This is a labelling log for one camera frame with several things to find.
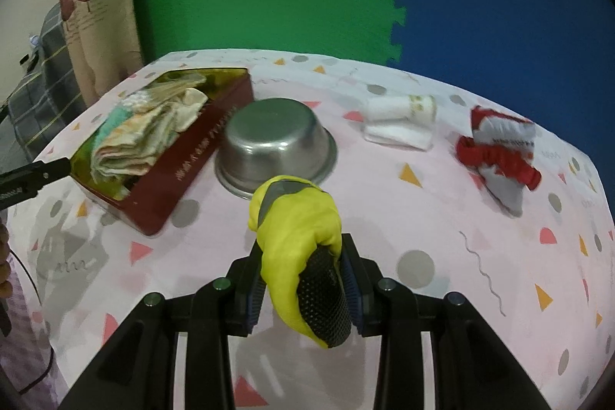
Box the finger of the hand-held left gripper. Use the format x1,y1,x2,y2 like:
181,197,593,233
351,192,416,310
22,156,73,194

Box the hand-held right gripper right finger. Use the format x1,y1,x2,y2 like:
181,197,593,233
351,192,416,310
336,233,553,410

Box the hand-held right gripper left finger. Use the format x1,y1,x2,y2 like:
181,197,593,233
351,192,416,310
60,237,270,410

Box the yellow work glove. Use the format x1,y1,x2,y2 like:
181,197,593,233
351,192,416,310
247,177,354,349

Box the mint green cloth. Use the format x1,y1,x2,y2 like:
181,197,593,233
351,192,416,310
98,107,140,139

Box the pile of cloths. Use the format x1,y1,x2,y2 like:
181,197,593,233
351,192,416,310
89,103,178,185

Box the gold tin box red sides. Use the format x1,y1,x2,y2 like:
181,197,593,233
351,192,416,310
70,66,254,237

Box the person's left hand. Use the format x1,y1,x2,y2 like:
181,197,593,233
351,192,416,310
0,222,13,300

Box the grey plaid cloth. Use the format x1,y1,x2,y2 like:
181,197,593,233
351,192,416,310
0,2,90,161

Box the pink patterned tablecloth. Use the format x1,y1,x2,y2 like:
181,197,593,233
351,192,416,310
7,47,615,410

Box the person's lilac patterned clothing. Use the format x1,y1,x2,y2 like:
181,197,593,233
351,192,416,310
0,266,68,410

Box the steel bowl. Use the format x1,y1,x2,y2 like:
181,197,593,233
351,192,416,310
214,98,338,201

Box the plastic-wrapped white socks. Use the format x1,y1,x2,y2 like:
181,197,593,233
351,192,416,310
362,94,437,151

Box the printed beige curtain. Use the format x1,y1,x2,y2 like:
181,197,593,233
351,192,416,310
57,0,145,103

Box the red grey work glove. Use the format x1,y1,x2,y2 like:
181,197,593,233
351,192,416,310
454,105,543,216

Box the blue foam mat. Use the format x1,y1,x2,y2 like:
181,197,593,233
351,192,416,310
387,0,615,161

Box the thin black cable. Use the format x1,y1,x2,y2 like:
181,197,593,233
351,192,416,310
5,247,55,396

